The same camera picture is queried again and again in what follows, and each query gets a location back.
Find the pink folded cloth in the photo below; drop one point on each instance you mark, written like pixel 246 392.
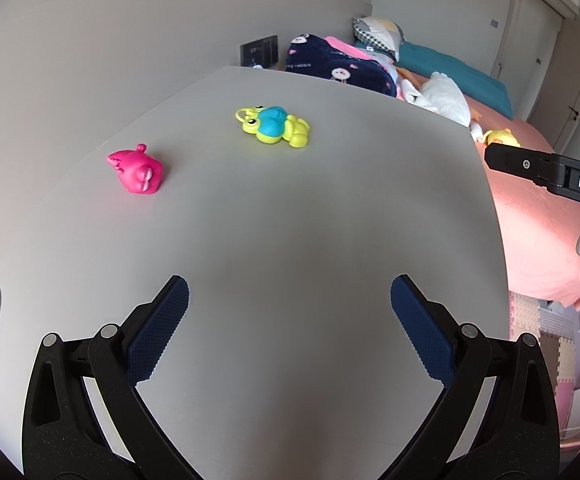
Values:
pixel 342 46

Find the black wall socket panel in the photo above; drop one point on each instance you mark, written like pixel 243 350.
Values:
pixel 259 51

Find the white plush toy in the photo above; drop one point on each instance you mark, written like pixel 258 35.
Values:
pixel 440 92

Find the pastel foam floor mat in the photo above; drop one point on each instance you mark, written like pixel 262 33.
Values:
pixel 545 355

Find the white wardrobe door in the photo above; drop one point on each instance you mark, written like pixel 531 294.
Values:
pixel 530 45

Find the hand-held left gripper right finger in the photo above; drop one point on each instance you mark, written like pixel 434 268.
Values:
pixel 420 330

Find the navy printed blanket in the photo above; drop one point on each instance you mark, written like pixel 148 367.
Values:
pixel 330 62

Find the chequered pillow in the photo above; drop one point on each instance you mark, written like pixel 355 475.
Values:
pixel 375 27

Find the pale blue folded cloth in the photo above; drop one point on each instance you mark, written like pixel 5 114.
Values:
pixel 377 59

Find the teal pillow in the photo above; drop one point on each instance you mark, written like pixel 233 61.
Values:
pixel 450 65

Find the yellow duck plush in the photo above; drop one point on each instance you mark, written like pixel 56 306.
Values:
pixel 500 136

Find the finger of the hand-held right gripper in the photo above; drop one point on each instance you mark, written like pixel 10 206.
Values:
pixel 515 160

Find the pink rubber toy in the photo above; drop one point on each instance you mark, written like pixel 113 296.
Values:
pixel 134 172

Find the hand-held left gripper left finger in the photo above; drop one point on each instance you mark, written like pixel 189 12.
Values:
pixel 159 330

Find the yellow-green frog toy blue back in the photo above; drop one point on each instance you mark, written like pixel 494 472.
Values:
pixel 270 125

